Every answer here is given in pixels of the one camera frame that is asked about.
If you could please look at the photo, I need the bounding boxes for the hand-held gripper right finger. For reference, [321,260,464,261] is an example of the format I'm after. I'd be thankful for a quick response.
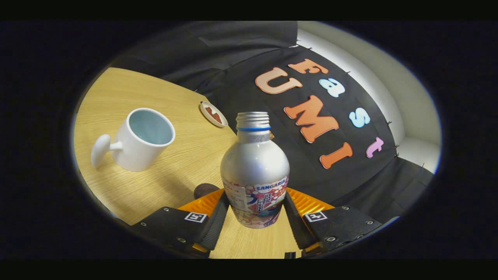
[283,187,384,257]

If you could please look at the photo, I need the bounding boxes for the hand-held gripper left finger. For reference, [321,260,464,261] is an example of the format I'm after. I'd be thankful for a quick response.
[130,189,230,258]

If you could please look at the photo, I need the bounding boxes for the dark brown round coaster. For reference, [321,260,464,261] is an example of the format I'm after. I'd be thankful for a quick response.
[194,183,221,200]

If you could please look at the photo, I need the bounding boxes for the white cup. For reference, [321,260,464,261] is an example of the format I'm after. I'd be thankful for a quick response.
[91,108,176,172]

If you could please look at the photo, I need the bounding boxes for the silver juice bottle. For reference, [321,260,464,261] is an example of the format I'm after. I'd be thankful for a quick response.
[220,112,290,229]

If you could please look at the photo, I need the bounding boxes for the small white plate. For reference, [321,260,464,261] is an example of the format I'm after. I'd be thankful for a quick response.
[200,101,228,128]

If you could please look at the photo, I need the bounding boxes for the reddish brown food pieces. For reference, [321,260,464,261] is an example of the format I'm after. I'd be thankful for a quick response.
[205,106,223,125]

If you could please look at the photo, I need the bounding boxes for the wooden table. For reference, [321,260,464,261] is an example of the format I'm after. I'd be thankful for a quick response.
[73,67,302,259]

